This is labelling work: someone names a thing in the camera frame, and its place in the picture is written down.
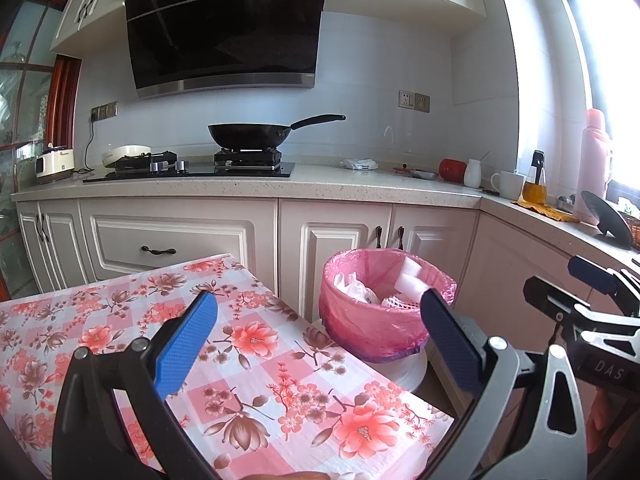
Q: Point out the white pitcher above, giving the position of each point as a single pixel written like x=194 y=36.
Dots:
x=472 y=174

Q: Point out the black round lid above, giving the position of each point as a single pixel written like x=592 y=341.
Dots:
x=605 y=215

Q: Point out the oil bottle with black top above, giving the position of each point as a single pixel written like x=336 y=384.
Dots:
x=534 y=190

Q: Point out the pink-lined waste bin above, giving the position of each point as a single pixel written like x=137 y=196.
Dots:
x=370 y=330

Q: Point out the small crumpled plastic bag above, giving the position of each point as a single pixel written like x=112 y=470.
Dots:
x=360 y=164

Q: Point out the wicker basket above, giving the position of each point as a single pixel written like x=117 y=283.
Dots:
x=634 y=225

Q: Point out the black wok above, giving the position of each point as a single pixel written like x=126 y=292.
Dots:
x=245 y=135

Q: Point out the yellow cloth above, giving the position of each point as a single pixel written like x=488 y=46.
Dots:
x=550 y=211

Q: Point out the black range hood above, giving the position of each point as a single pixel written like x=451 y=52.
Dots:
x=225 y=25

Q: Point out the white kitchen base cabinet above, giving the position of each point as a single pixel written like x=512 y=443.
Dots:
x=210 y=230

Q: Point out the wall power outlet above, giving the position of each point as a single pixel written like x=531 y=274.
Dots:
x=105 y=111
x=414 y=100

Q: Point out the white rice cooker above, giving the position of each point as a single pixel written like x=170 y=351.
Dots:
x=55 y=165

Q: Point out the metal dish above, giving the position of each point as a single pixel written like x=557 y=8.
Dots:
x=424 y=174

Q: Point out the black gas cooktop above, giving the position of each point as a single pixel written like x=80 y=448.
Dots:
x=200 y=170

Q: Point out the floral tablecloth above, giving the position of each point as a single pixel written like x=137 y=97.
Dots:
x=280 y=360

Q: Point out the person's right hand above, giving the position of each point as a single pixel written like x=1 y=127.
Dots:
x=598 y=420

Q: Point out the white mug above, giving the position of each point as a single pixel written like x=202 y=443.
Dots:
x=510 y=185

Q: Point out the window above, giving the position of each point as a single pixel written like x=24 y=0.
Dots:
x=615 y=85

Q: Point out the glass sliding door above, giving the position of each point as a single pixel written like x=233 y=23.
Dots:
x=25 y=110

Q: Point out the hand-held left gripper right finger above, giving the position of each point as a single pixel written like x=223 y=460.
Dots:
x=450 y=340

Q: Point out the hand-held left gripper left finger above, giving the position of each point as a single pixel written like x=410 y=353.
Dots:
x=185 y=345

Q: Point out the large white plastic bag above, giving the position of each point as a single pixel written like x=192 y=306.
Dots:
x=357 y=287

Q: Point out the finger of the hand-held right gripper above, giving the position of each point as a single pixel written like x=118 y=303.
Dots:
x=550 y=297
x=595 y=275

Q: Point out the pink thermos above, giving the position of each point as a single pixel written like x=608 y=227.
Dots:
x=595 y=160

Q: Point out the white foam block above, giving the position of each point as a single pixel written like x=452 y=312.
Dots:
x=412 y=277

